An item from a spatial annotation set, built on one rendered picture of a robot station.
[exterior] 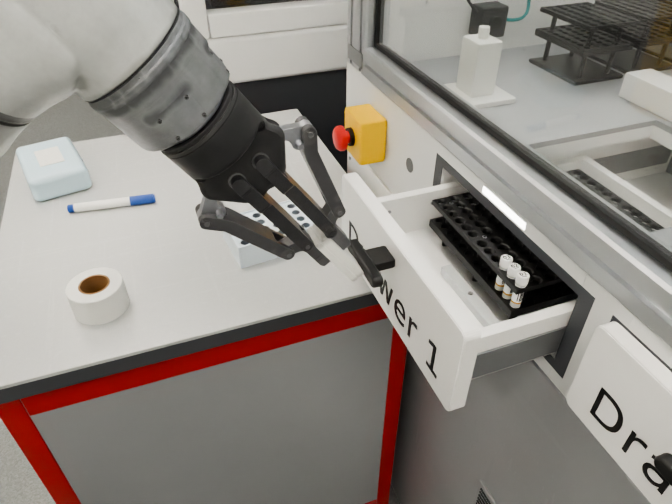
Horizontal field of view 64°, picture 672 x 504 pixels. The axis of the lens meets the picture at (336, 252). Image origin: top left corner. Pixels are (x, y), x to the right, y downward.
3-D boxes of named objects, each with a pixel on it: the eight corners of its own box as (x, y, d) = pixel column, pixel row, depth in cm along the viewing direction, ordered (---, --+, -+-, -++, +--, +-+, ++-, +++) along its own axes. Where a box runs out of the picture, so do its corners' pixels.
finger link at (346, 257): (311, 224, 53) (317, 219, 53) (348, 261, 57) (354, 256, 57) (321, 241, 51) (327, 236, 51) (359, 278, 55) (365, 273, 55)
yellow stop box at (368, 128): (356, 167, 85) (357, 125, 81) (339, 147, 90) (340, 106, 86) (385, 162, 87) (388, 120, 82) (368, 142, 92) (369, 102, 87)
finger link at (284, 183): (239, 146, 46) (252, 135, 46) (316, 218, 53) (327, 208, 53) (250, 167, 43) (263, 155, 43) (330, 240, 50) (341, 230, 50)
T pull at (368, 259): (373, 291, 54) (373, 280, 53) (345, 248, 59) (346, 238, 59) (405, 282, 55) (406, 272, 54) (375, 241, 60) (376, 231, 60)
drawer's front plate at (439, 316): (448, 415, 52) (465, 336, 45) (341, 243, 73) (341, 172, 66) (464, 409, 52) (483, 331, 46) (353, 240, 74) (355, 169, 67)
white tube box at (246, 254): (240, 269, 78) (238, 248, 76) (223, 237, 84) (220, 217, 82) (318, 245, 82) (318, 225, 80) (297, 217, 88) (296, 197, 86)
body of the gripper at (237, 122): (154, 171, 38) (240, 240, 45) (243, 91, 37) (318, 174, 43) (145, 127, 44) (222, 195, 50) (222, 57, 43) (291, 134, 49)
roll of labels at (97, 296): (79, 333, 68) (69, 310, 66) (70, 300, 73) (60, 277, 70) (135, 313, 71) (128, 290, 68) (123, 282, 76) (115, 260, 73)
